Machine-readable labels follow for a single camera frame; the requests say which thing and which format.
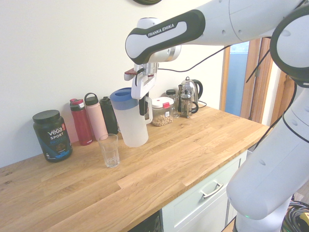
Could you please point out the yellow plug box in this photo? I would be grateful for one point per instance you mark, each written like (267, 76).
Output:
(304, 220)

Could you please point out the black shaker bottle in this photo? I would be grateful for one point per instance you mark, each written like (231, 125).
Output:
(109, 116)

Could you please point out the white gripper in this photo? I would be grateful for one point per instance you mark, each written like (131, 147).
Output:
(141, 88)

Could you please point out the steel electric kettle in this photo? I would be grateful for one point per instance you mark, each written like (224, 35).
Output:
(194, 87)

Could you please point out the black round wall clock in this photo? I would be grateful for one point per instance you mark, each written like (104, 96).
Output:
(147, 2)

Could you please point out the dark under-counter appliance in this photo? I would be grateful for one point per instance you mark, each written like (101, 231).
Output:
(150, 223)

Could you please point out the black Vega protein tub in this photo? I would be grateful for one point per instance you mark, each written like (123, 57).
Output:
(53, 137)

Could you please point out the wooden door frame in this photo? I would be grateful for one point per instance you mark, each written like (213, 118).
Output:
(264, 96)

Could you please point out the nut container with white lid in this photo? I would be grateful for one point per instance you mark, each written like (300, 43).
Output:
(162, 113)

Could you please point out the glass jar with black lid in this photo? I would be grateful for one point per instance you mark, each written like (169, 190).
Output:
(174, 106)

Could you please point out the red water bottle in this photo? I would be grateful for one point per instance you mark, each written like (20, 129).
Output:
(80, 123)

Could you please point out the clear faceted glass tumbler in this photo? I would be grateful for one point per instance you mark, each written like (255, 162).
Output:
(109, 151)

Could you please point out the white cabinet drawer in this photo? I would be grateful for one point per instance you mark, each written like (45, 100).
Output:
(193, 212)

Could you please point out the glass French press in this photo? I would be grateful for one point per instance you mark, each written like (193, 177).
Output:
(187, 102)

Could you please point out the white pitcher with blue lid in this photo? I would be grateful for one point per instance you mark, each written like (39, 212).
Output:
(132, 128)

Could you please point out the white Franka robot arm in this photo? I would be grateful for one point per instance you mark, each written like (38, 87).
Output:
(217, 24)

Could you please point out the pink water bottle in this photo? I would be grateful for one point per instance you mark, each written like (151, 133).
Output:
(96, 118)

